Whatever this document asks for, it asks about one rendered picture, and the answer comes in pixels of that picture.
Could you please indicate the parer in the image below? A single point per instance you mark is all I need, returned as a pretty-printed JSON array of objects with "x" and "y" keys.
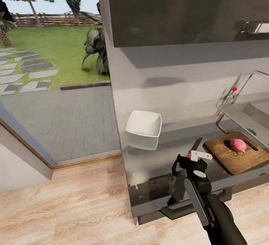
[{"x": 195, "y": 147}]

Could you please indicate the fixed window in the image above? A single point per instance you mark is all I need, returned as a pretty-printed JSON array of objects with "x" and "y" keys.
[{"x": 55, "y": 87}]

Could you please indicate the cabinet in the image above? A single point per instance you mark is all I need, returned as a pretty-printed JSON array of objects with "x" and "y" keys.
[{"x": 134, "y": 23}]

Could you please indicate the cutting board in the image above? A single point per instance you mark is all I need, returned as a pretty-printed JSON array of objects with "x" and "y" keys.
[{"x": 233, "y": 161}]

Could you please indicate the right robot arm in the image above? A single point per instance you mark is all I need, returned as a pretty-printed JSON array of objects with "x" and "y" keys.
[{"x": 214, "y": 215}]

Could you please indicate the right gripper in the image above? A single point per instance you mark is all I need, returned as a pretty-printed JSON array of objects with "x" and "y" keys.
[{"x": 185, "y": 162}]

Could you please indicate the drop in sink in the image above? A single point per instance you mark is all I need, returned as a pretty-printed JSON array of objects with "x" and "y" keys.
[{"x": 252, "y": 115}]

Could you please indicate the vidalia onion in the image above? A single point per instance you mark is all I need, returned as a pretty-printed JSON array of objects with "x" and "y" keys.
[{"x": 238, "y": 145}]

